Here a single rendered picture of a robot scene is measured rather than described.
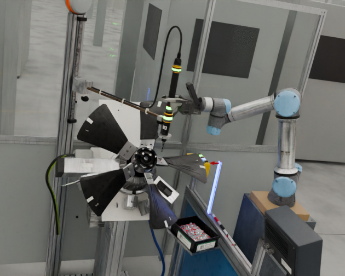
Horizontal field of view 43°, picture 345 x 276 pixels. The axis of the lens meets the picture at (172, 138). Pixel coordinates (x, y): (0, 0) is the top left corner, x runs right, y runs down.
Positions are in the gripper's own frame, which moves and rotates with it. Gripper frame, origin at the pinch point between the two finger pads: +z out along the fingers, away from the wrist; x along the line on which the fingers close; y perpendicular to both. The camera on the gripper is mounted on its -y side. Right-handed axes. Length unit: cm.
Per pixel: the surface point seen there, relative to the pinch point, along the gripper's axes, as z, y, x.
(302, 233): -37, 28, -77
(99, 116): 29.1, 15.6, 10.8
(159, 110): -3.6, 12.3, 15.9
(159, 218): 0, 55, -22
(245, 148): -96, 55, 71
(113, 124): 22.5, 18.1, 7.4
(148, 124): 2.0, 19.3, 13.8
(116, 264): 9, 105, 8
